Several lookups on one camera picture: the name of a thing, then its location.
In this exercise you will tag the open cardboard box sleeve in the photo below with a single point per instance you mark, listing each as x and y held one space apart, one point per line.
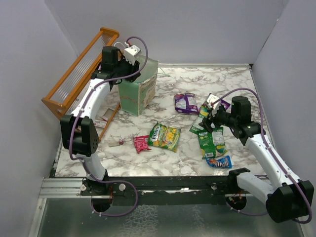
108 115

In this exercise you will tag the green Fox's bag under gripper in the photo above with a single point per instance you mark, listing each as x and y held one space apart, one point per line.
203 113

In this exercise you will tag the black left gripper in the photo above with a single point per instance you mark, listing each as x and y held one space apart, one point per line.
133 68

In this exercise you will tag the purple Fox's candy bag left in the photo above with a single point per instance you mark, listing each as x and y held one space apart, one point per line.
185 103

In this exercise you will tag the green paper gift bag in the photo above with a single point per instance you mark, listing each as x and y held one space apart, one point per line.
135 96

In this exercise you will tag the green candy bag back side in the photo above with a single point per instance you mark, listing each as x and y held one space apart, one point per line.
212 145

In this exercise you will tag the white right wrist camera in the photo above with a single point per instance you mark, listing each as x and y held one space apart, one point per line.
213 103

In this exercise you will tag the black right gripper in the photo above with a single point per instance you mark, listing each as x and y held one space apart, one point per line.
206 122

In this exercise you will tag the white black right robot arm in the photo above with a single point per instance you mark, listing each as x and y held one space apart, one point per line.
286 197

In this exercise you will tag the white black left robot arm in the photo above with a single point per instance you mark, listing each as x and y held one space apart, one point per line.
79 134

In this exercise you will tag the wooden rack with clear slats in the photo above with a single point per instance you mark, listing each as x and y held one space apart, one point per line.
62 98

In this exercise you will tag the small beige eraser block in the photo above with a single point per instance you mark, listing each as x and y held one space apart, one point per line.
114 144

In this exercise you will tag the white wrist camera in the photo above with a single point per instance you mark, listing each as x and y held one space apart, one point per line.
213 103
131 53

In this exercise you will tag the black front mounting rail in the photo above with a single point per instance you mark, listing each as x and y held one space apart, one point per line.
160 190

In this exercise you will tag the blue M&M's packet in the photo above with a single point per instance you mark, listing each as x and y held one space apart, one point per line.
224 162

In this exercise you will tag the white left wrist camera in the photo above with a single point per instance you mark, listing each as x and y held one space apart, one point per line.
131 53

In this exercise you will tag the purple fox's candy bag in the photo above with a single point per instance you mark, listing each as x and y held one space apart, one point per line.
185 103
225 101

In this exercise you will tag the red white small card box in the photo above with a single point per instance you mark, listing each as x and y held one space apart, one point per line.
100 123

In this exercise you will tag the pink red snack packet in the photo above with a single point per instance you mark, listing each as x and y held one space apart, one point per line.
141 143

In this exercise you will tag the green yellow Fox's spring tea bag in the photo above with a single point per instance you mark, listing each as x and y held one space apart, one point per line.
165 137

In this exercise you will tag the purple Fox's candy bag right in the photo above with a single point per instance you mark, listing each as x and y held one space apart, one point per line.
225 101

